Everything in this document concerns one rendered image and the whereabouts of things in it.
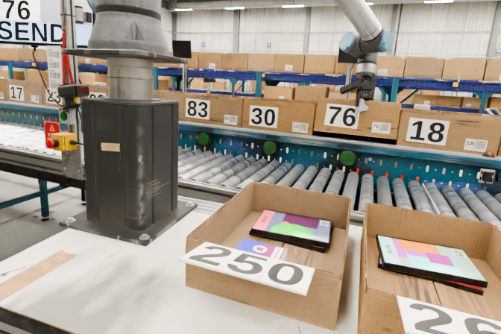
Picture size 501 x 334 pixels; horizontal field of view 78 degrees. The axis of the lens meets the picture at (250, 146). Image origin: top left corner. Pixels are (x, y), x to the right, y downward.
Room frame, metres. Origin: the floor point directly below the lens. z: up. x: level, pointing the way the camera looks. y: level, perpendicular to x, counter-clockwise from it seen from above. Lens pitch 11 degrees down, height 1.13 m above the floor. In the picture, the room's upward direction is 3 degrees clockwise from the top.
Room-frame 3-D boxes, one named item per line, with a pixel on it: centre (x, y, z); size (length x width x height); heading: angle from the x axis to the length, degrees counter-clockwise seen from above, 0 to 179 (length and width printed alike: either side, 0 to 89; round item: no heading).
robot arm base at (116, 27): (0.81, 0.32, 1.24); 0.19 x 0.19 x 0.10
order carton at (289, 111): (1.78, -0.18, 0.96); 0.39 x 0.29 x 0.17; 69
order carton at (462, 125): (1.50, -0.92, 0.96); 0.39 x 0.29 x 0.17; 69
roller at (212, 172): (1.41, 0.13, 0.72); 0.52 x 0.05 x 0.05; 159
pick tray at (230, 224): (0.66, -0.08, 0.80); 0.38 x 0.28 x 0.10; 161
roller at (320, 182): (1.25, -0.29, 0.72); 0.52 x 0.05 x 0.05; 159
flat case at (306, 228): (0.75, -0.12, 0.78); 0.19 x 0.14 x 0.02; 74
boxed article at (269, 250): (0.59, -0.03, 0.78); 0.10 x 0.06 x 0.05; 71
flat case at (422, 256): (0.63, -0.40, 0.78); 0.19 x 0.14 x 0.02; 75
